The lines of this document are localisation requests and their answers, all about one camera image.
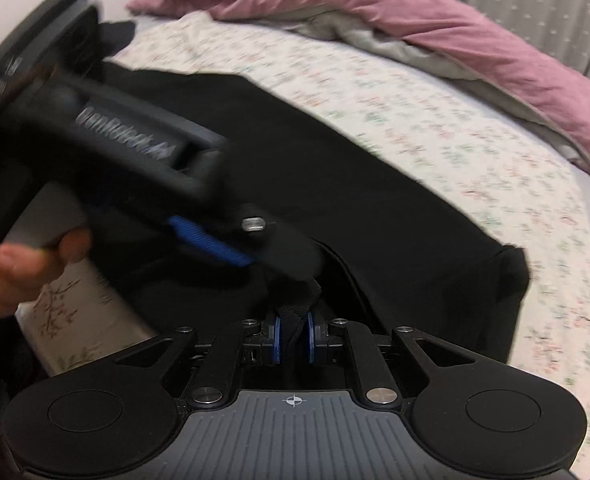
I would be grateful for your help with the branch print mattress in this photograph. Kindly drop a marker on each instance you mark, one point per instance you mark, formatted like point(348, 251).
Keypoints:
point(75, 310)

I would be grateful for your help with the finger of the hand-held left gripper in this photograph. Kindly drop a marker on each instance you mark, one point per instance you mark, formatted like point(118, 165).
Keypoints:
point(212, 249)
point(287, 252)

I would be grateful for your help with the floral print cloth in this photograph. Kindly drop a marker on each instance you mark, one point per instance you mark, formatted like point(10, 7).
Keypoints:
point(450, 125)

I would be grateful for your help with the person's left hand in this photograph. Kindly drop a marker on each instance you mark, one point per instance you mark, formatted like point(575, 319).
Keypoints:
point(15, 277)

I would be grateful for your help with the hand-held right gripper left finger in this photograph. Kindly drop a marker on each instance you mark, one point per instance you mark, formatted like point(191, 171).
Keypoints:
point(275, 342)

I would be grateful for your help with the black pants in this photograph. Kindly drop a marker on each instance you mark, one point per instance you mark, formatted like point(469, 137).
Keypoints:
point(325, 170)

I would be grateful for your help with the pink duvet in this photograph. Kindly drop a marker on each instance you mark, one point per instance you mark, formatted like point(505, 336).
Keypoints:
point(475, 30)

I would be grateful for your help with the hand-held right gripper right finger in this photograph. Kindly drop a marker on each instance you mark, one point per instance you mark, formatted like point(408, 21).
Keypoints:
point(311, 340)

